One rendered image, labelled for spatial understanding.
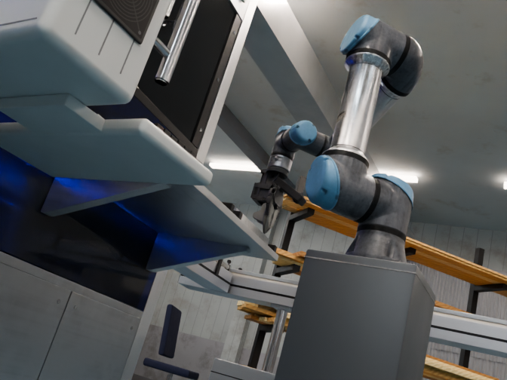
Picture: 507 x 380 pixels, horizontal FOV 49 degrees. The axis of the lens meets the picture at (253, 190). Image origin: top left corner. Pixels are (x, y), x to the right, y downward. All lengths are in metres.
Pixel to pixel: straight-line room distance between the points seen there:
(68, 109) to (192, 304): 10.39
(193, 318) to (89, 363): 9.38
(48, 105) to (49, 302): 0.78
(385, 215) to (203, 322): 9.76
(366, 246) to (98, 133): 0.66
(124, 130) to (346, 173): 0.57
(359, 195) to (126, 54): 0.66
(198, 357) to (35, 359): 9.33
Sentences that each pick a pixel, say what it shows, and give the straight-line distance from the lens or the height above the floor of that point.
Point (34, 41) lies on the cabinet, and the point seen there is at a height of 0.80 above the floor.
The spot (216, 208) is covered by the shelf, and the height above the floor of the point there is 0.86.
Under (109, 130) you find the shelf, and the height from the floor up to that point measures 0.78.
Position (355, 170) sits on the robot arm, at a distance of 1.29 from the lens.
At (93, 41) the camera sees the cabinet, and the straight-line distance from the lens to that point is 0.82.
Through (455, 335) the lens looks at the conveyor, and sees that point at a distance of 2.36.
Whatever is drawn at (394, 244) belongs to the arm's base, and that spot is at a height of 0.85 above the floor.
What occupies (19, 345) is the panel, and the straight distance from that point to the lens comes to 1.56.
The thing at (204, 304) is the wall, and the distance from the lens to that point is 11.06.
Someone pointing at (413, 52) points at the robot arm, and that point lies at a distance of 1.53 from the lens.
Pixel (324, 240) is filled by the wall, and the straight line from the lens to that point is 10.40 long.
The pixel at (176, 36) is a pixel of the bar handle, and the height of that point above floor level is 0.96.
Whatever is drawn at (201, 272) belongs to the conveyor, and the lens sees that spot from 2.39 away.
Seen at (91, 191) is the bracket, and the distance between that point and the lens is 1.42.
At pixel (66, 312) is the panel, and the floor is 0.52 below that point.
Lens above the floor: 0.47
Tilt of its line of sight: 19 degrees up
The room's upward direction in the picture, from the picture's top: 17 degrees clockwise
